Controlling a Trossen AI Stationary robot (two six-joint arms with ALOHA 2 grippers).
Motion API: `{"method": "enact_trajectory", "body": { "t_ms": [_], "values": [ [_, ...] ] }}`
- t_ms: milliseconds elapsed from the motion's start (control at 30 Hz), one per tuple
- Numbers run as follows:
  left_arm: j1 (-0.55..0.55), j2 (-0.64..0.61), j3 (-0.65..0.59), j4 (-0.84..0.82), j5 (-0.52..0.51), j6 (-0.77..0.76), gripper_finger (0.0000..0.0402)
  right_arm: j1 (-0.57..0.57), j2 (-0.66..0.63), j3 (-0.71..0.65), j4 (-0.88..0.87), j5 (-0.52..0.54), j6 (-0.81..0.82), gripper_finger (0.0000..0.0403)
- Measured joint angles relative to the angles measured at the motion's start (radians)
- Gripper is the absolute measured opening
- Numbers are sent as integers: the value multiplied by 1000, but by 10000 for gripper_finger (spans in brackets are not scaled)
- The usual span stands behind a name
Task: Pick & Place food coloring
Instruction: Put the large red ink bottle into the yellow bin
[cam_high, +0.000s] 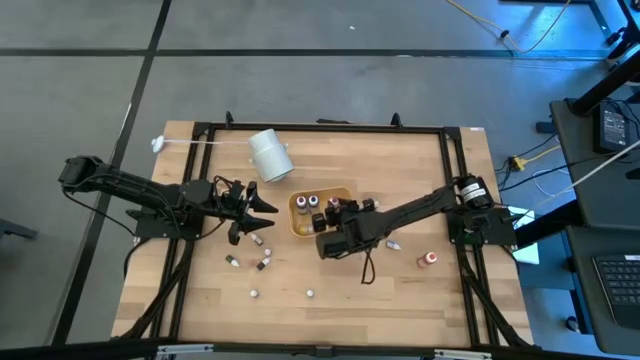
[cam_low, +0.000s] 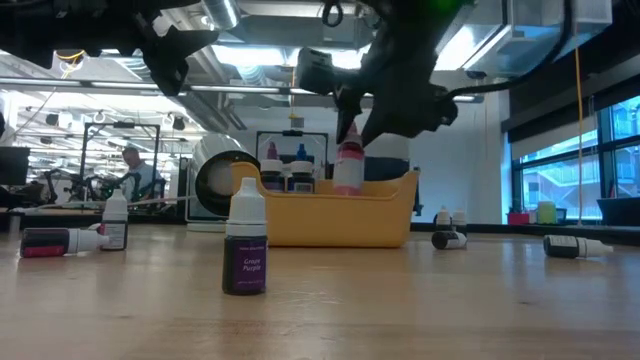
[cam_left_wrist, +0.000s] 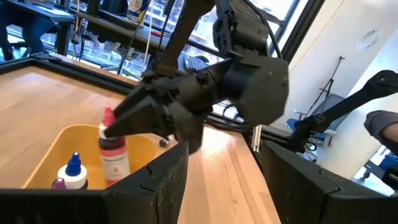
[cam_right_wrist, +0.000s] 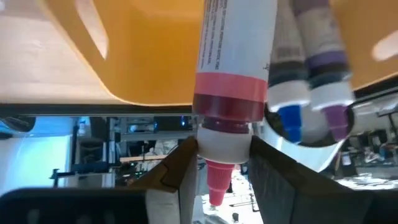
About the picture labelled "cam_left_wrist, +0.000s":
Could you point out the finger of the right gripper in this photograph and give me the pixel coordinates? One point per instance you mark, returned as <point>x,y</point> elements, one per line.
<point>146,119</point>
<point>136,98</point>

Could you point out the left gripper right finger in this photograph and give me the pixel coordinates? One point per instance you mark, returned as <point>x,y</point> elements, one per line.
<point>311,199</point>

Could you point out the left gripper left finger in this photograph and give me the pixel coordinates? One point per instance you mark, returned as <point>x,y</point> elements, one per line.
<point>93,208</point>

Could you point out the blue-capped food coloring bottle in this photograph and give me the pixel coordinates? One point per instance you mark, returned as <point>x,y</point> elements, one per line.
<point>74,179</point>

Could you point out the purple-capped food coloring bottle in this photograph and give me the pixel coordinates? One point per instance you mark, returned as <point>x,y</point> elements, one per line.
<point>59,184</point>

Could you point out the pink-capped food coloring bottle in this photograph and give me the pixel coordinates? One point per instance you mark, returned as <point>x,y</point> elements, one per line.
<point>115,161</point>

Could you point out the yellow plastic bin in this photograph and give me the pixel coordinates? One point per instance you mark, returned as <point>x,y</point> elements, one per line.
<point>77,140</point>

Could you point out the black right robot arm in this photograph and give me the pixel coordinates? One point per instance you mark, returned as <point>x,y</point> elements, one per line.
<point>258,87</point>

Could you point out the person's forearm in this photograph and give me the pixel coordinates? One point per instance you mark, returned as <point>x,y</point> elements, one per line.
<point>381,124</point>

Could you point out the black jointed arm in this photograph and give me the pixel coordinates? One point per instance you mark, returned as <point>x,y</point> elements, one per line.
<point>345,105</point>

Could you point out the dark grey desk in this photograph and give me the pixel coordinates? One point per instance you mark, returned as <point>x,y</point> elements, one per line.
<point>124,32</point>

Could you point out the blue chair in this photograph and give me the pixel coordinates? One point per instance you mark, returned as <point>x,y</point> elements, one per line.
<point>323,105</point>

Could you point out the black tripod stand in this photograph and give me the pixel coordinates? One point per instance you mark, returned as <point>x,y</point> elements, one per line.
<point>329,84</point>

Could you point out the person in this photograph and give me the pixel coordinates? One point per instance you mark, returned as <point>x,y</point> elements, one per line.
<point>37,31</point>

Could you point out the black office desk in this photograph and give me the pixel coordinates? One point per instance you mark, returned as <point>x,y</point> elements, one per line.
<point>40,11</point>

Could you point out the black window frame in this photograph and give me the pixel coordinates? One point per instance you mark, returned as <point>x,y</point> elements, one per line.
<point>303,28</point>

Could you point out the round white wall fixture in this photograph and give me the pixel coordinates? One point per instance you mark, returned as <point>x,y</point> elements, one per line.
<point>369,39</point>

